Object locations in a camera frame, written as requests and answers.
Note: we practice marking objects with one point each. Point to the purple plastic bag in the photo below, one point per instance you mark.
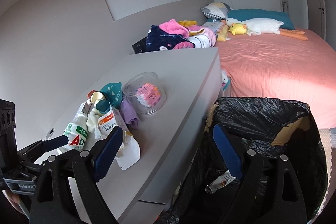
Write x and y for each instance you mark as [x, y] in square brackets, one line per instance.
[129, 114]

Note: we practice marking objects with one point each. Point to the pink fleece garment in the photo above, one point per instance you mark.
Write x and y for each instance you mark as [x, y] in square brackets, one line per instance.
[172, 27]

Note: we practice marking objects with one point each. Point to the pink bed sheet mattress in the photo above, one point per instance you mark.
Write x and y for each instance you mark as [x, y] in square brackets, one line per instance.
[275, 66]

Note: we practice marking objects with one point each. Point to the pink puzzle cube toy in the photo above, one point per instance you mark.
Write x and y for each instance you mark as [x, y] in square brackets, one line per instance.
[148, 95]

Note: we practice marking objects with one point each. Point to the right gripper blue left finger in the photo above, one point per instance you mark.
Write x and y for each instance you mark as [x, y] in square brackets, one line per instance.
[104, 152]

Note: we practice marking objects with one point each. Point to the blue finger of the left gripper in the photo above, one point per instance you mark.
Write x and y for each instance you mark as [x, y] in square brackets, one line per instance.
[55, 143]

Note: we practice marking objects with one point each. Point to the crushed white green plastic bottle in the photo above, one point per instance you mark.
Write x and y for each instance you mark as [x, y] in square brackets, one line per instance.
[76, 132]

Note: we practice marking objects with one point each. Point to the person left hand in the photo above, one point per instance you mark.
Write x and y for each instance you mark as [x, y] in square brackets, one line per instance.
[14, 199]

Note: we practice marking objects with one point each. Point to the teal pillow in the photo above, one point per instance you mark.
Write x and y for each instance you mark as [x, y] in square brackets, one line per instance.
[247, 14]

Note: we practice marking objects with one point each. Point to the white goose plush toy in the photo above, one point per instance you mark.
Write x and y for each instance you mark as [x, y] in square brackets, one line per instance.
[258, 26]

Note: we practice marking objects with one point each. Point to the yellow snack wrapper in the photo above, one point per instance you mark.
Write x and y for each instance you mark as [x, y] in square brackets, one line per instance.
[220, 182]

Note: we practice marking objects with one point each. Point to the clear round plastic container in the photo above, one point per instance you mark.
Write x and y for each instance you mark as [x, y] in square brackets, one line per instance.
[130, 88]

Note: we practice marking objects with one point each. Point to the checkered grey pillow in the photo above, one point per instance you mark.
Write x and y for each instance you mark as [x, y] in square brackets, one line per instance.
[216, 10]

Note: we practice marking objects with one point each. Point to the desk cable grommet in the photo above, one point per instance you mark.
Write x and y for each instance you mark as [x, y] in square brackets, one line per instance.
[49, 134]

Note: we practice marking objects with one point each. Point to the black wall socket panel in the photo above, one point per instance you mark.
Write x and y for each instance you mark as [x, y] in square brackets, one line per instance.
[140, 46]

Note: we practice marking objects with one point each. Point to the yellow spotted plush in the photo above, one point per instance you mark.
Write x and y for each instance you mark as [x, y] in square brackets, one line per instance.
[222, 34]

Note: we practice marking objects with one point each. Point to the orange threaded cap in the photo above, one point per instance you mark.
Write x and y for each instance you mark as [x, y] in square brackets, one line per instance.
[90, 93]

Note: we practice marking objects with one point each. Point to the colourful foam floor mat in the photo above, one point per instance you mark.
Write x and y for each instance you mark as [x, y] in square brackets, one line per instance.
[329, 144]

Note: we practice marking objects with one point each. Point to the navy blue printed garment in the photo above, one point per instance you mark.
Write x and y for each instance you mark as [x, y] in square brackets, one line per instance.
[159, 40]

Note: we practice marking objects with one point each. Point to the black trash bag bin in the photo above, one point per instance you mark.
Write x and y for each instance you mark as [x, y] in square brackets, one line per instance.
[283, 165]

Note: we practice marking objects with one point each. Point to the yellow duck plush toy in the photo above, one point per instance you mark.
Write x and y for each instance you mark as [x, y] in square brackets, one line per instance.
[238, 29]

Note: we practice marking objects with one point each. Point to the white torn paper pouch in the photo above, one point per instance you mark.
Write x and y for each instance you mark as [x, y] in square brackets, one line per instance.
[129, 152]

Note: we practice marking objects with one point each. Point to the white long narrow box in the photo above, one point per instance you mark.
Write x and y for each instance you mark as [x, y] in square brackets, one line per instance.
[85, 107]

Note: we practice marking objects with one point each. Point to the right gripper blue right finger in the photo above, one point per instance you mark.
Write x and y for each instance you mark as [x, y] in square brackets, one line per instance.
[227, 151]

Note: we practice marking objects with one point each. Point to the yellow garment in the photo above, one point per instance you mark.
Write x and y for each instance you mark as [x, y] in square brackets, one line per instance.
[187, 23]

